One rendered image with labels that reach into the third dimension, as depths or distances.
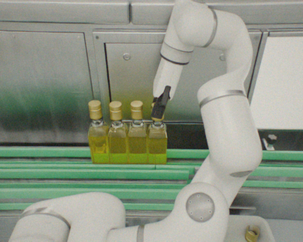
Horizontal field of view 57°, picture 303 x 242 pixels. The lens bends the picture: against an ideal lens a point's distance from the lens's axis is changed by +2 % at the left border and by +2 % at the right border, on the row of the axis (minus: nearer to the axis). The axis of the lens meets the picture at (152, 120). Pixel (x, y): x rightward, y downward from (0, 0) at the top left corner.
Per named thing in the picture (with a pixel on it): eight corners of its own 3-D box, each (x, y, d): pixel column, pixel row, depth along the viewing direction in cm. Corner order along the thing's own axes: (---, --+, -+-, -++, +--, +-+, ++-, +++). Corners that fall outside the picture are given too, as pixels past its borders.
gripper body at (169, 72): (161, 41, 70) (149, 79, 77) (161, 56, 62) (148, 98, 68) (189, 49, 71) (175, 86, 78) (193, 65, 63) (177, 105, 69)
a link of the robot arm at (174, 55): (163, 33, 69) (160, 44, 71) (163, 46, 62) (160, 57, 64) (191, 42, 70) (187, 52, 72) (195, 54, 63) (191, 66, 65)
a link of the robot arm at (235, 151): (155, 109, 47) (165, 134, 61) (177, 244, 40) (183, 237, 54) (251, 90, 46) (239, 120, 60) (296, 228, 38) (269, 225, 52)
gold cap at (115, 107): (123, 114, 79) (122, 101, 77) (121, 120, 76) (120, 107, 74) (111, 113, 79) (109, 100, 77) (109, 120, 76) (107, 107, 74)
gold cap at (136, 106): (144, 113, 80) (143, 100, 77) (143, 120, 77) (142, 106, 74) (131, 113, 80) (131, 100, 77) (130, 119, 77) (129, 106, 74)
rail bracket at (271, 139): (263, 156, 100) (272, 126, 93) (270, 170, 95) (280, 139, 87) (252, 156, 100) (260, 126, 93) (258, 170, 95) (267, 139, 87)
